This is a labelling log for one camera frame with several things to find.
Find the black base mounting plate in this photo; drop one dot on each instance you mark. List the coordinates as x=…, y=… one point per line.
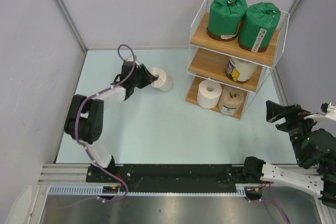
x=178, y=175

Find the brown paper roll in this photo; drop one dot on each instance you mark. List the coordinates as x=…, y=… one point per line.
x=230, y=100

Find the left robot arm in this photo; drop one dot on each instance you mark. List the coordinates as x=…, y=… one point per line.
x=84, y=121

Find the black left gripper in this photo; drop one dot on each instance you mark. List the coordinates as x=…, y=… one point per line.
x=144, y=72

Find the green paper roll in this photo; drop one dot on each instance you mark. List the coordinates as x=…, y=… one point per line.
x=225, y=18

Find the white slotted cable duct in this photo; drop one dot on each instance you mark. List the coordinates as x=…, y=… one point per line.
x=238, y=190

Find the white wire wooden shelf rack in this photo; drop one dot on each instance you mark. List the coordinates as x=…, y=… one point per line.
x=208, y=58

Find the cream cartoon roll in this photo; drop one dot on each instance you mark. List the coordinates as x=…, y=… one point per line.
x=240, y=70

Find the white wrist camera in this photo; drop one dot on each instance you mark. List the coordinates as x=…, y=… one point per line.
x=131, y=60
x=326, y=113

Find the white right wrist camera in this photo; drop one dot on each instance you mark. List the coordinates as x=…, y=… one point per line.
x=326, y=113

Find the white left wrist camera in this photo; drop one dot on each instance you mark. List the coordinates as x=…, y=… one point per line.
x=131, y=60

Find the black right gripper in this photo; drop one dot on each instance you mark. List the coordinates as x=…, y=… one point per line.
x=274, y=110

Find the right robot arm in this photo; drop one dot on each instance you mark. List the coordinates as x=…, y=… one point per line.
x=311, y=148

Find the unwrapped white paper roll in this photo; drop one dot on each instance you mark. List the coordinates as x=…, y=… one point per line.
x=209, y=93

